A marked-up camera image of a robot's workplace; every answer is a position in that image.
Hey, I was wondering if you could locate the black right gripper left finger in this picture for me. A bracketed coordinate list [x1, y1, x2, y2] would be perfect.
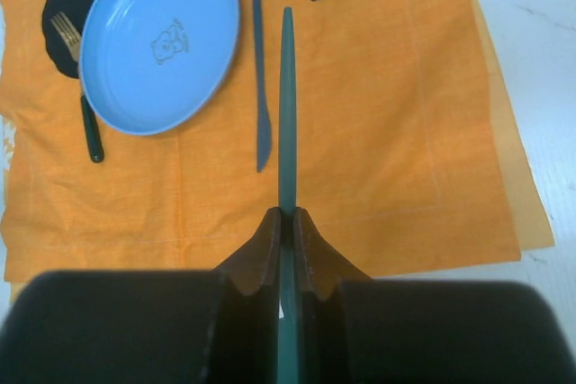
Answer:
[1, 208, 282, 383]

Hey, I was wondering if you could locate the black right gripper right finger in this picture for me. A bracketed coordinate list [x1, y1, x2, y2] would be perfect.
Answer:
[293, 209, 575, 383]

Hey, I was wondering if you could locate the teal plastic spoon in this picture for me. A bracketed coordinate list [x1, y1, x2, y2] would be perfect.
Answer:
[277, 7, 305, 383]

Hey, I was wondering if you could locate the orange cartoon cloth placemat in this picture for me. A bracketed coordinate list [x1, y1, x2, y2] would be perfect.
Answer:
[1, 0, 554, 288]

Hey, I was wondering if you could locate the blue plastic knife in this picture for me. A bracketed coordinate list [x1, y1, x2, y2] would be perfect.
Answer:
[252, 0, 272, 173]

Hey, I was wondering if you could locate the light blue plate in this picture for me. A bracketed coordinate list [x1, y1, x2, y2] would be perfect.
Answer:
[79, 0, 240, 136]

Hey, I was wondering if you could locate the gold fork green handle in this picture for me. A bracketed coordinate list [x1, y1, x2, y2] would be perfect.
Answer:
[49, 12, 105, 164]

